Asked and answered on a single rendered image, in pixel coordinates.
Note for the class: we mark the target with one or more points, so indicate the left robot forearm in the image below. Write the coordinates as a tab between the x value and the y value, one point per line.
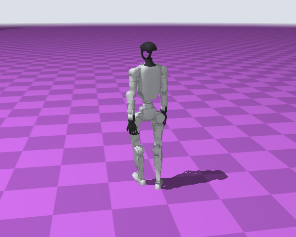
131	105

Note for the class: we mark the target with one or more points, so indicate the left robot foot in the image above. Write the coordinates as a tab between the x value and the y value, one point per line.
141	182

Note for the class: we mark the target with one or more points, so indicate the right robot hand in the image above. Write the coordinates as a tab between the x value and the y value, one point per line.
164	113

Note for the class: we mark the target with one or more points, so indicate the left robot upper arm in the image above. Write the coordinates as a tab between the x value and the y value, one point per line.
133	74

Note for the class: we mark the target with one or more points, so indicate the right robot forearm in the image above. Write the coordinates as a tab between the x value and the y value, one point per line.
163	102

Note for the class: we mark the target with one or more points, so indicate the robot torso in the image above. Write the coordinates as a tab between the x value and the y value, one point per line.
148	88

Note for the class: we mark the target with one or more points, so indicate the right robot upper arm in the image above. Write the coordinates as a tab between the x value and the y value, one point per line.
164	81

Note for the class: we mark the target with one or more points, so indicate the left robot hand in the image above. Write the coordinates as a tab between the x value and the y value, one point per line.
132	127

